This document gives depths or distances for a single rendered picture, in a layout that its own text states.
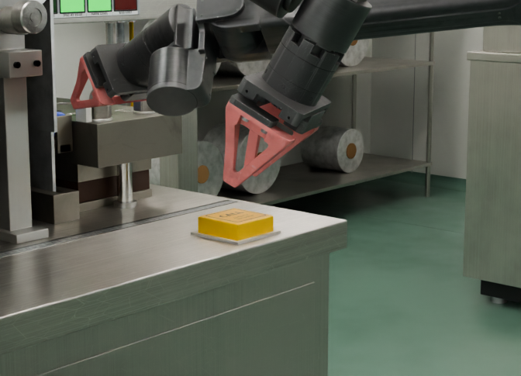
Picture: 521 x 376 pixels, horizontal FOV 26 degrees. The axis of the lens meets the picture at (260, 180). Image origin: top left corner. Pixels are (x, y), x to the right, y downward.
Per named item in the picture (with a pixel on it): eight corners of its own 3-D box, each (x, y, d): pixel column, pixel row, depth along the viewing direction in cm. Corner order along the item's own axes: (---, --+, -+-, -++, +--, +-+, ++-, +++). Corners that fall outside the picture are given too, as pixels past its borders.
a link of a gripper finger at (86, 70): (112, 125, 145) (155, 91, 139) (68, 130, 140) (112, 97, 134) (92, 77, 146) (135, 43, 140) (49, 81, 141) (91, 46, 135)
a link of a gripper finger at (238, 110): (190, 168, 103) (237, 81, 100) (217, 156, 110) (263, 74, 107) (251, 208, 102) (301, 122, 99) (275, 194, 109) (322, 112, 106)
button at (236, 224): (237, 243, 140) (237, 224, 140) (197, 234, 145) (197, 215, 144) (274, 232, 145) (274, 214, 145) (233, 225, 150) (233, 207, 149)
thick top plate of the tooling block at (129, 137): (98, 168, 152) (97, 123, 151) (-70, 138, 178) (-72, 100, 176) (182, 153, 164) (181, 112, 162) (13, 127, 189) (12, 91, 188)
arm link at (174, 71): (261, 36, 135) (243, -12, 128) (260, 115, 129) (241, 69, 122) (166, 50, 138) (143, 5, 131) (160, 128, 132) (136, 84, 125)
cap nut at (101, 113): (98, 122, 152) (97, 89, 151) (80, 119, 155) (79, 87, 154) (118, 119, 155) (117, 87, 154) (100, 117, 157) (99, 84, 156)
